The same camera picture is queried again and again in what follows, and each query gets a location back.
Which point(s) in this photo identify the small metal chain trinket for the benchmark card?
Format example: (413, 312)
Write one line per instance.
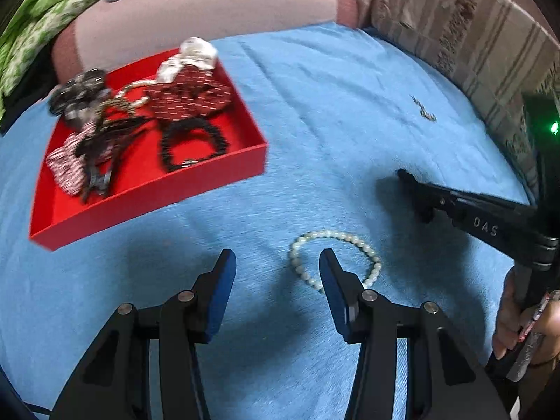
(423, 111)

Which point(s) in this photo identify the blue towel blanket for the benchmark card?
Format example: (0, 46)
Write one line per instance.
(335, 107)

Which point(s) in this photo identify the white dotted scrunchie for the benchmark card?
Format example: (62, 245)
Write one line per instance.
(193, 51)

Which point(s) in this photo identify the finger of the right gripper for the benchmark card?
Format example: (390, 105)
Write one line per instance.
(420, 196)

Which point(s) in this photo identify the grey black scrunchie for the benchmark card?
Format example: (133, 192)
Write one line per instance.
(76, 101)

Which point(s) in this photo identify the black hair claw clip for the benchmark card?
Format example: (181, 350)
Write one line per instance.
(102, 151)

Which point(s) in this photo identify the red white plaid scrunchie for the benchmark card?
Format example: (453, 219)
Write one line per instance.
(68, 168)

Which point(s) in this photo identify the dark red dotted scrunchie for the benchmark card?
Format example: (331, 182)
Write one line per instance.
(193, 93)

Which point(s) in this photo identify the person right hand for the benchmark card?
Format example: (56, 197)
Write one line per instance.
(509, 320)

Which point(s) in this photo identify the pink bolster cushion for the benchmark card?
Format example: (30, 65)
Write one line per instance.
(111, 35)

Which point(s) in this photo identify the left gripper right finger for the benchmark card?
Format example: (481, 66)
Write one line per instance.
(343, 290)

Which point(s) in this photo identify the green quilt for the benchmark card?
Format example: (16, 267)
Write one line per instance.
(34, 24)

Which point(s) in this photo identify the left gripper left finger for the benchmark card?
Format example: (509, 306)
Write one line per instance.
(212, 292)

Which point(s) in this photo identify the striped floral cushion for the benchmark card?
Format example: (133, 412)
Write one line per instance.
(492, 50)

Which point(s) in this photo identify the red tray box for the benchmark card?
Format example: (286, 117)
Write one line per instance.
(142, 185)

